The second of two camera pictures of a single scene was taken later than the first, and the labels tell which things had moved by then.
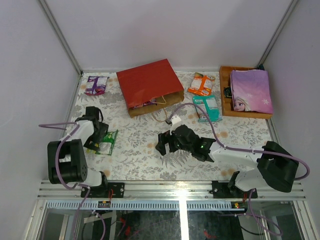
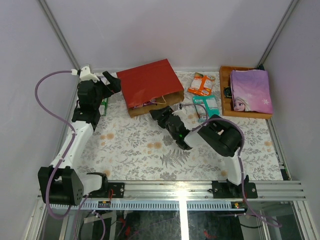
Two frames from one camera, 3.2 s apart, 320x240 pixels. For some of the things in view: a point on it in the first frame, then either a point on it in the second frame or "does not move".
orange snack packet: [201, 85] does not move
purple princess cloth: [251, 91] does not move
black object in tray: [227, 92] does not move
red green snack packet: [106, 144] -> [103, 106]
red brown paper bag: [150, 88] does not move
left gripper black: [94, 142] -> [105, 86]
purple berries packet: [153, 101] does not move
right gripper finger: [163, 138] -> [161, 114]
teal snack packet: [210, 104] does not move
